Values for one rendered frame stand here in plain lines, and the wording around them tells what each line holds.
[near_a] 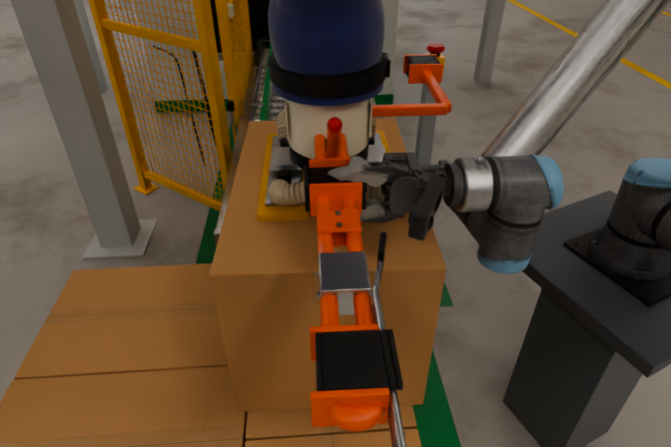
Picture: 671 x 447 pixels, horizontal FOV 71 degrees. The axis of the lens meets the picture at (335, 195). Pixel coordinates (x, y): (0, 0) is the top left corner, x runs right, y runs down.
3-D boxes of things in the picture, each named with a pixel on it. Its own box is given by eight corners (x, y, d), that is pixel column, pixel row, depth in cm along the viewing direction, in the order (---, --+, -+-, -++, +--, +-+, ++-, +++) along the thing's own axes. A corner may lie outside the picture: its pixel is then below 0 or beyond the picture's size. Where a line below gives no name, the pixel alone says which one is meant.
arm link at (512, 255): (504, 237, 95) (517, 186, 88) (538, 276, 85) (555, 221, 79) (461, 244, 93) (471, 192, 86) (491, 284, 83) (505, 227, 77)
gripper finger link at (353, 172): (326, 160, 77) (378, 172, 79) (328, 179, 72) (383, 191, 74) (332, 143, 76) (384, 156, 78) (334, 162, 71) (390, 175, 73)
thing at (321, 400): (311, 355, 53) (309, 325, 50) (376, 352, 53) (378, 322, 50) (312, 428, 46) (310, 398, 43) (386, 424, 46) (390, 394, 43)
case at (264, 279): (262, 234, 150) (249, 120, 128) (386, 231, 151) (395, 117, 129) (237, 412, 101) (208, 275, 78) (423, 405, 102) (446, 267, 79)
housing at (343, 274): (317, 277, 64) (316, 251, 61) (366, 274, 64) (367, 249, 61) (318, 317, 58) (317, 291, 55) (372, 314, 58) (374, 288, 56)
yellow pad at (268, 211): (268, 140, 118) (267, 122, 116) (308, 139, 119) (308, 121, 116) (257, 223, 90) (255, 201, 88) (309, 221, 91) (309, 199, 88)
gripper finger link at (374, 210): (331, 209, 83) (381, 195, 82) (333, 229, 78) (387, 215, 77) (326, 195, 81) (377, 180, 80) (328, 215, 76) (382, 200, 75)
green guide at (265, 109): (262, 42, 353) (261, 30, 347) (276, 42, 353) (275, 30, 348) (244, 143, 221) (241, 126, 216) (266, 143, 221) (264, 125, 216)
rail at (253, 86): (259, 62, 361) (257, 37, 350) (266, 62, 361) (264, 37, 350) (222, 272, 171) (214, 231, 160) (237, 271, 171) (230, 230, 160)
